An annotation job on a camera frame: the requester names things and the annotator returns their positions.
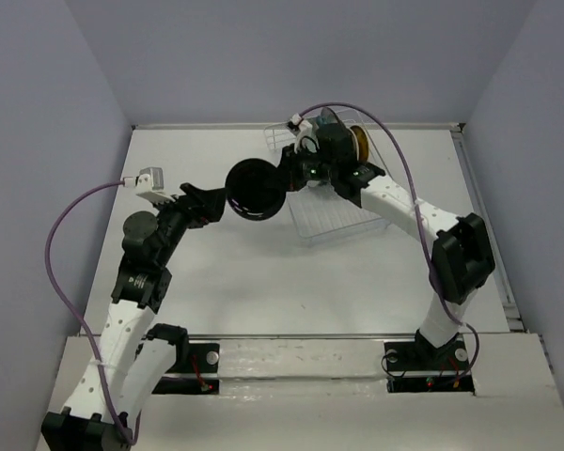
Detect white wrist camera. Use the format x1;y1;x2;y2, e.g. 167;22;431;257
286;114;318;153
122;166;169;204

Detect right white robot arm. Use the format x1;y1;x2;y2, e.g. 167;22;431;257
277;125;495;368

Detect large dark rimmed plate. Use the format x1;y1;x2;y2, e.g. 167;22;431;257
316;107;346;134

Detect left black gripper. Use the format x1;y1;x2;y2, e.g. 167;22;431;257
151;184;228;267

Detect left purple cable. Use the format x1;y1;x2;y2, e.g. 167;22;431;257
44;179;137;445

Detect white wire dish rack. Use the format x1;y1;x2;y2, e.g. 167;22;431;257
287;107;389;245

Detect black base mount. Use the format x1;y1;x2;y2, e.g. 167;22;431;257
381;339;475;394
152;342;220;396

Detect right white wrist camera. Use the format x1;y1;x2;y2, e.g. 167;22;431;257
286;114;318;153

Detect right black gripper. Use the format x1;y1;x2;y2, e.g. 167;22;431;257
264;142;337;192

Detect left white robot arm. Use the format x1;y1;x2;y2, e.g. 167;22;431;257
41;175;226;450

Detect black round plate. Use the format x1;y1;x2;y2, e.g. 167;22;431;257
225;158;286;222

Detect yellow patterned plate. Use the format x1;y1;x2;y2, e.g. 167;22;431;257
350;124;369;163

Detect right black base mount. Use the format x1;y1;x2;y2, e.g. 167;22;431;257
381;339;475;394

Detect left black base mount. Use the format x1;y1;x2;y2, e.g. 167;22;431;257
152;342;220;396

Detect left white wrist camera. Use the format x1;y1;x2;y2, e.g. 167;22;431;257
122;166;169;204

